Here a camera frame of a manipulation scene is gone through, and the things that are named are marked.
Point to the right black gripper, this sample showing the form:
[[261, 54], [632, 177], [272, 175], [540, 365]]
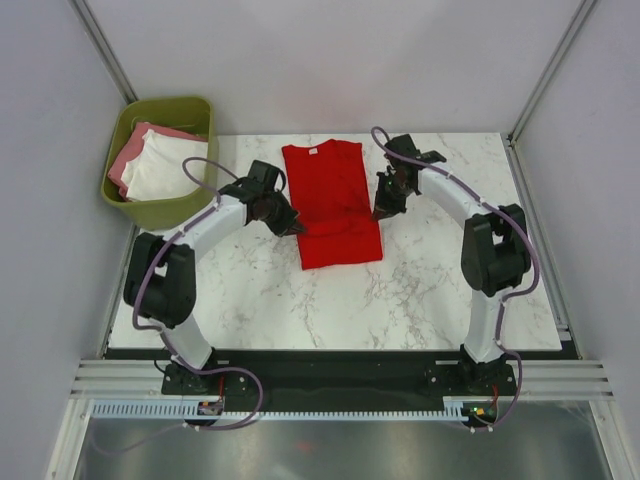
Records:
[[385, 208]]

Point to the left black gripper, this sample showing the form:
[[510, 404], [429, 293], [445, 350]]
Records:
[[289, 225]]

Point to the red t shirt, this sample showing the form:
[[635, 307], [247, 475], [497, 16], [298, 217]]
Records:
[[330, 191]]

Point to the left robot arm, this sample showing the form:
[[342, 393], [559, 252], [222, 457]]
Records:
[[160, 283]]

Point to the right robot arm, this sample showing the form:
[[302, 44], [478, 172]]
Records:
[[498, 261]]

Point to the white folded t shirt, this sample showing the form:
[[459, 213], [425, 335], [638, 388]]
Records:
[[157, 173]]

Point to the olive green plastic bin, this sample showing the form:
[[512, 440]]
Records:
[[188, 114]]

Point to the pink folded t shirt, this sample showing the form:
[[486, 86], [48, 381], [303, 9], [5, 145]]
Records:
[[133, 148]]

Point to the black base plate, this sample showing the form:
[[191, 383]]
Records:
[[253, 378]]

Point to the left aluminium frame post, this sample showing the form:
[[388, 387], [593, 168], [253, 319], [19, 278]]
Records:
[[107, 55]]

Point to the aluminium frame post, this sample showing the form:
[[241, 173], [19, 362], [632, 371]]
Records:
[[107, 55], [570, 35]]

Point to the white slotted cable duct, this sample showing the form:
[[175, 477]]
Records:
[[194, 410]]

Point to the aluminium rail profile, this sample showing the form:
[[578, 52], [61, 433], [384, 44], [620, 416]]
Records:
[[543, 380]]

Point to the right aluminium frame post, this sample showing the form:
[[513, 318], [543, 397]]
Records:
[[570, 35]]

